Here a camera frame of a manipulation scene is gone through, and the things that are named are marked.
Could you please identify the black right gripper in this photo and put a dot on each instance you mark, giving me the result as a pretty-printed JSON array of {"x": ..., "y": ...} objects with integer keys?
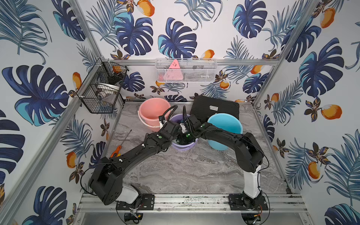
[{"x": 181, "y": 139}]

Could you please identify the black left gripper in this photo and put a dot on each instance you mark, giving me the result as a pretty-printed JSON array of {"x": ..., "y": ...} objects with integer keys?
[{"x": 178, "y": 135}]

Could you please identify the purple plastic bucket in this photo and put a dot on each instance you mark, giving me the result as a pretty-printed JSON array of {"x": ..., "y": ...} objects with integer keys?
[{"x": 178, "y": 118}]

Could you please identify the turquoise plastic bucket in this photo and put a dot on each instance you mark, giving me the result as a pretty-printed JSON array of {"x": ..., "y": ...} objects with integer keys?
[{"x": 226, "y": 122}]

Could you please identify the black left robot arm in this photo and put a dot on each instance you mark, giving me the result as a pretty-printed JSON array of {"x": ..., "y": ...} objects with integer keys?
[{"x": 107, "y": 178}]

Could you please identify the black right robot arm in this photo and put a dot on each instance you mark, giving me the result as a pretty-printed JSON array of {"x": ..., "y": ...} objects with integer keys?
[{"x": 248, "y": 152}]

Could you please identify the pink plastic bucket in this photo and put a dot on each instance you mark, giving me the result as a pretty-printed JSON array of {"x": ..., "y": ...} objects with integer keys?
[{"x": 150, "y": 110}]

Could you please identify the black plastic tool case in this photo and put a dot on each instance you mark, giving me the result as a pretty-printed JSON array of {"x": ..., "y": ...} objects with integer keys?
[{"x": 204, "y": 107}]

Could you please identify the pink triangular object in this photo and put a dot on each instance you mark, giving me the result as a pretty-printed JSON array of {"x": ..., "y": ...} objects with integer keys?
[{"x": 174, "y": 72}]

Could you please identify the white wire shelf basket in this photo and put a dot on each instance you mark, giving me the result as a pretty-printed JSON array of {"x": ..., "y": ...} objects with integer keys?
[{"x": 194, "y": 70}]

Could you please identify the orange handled screwdriver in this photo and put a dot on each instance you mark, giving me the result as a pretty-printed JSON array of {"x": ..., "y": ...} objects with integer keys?
[{"x": 116, "y": 153}]

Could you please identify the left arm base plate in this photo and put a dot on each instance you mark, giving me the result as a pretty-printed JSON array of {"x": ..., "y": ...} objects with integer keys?
[{"x": 144, "y": 202}]

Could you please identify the aluminium front rail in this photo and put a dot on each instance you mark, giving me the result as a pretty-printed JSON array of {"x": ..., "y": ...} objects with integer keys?
[{"x": 219, "y": 203}]

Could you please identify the black wire basket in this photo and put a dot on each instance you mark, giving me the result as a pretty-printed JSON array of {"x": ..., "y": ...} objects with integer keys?
[{"x": 103, "y": 86}]

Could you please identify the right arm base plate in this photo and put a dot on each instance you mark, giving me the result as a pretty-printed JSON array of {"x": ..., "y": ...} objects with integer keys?
[{"x": 242, "y": 202}]

